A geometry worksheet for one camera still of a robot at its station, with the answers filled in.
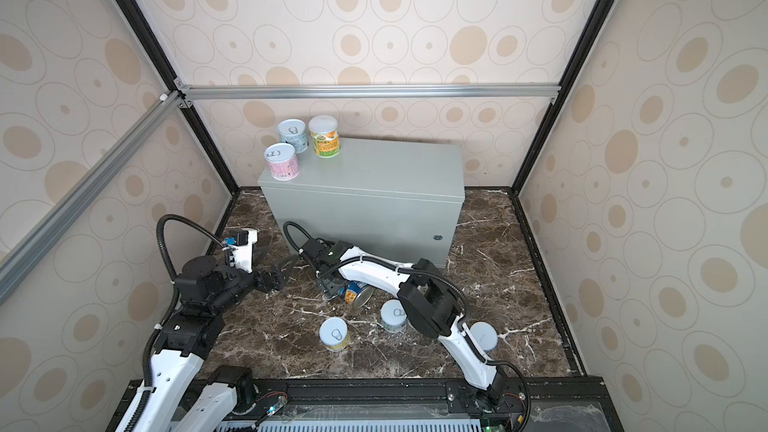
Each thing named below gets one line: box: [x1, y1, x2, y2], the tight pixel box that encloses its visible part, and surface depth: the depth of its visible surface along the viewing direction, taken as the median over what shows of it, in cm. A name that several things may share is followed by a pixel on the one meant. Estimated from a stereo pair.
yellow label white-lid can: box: [319, 316, 348, 352], surface depth 81 cm
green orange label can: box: [308, 115, 341, 159], surface depth 79 cm
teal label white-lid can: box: [278, 118, 309, 154], surface depth 81 cm
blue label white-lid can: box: [380, 299, 408, 334], surface depth 84 cm
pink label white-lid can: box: [264, 142, 301, 182], surface depth 74 cm
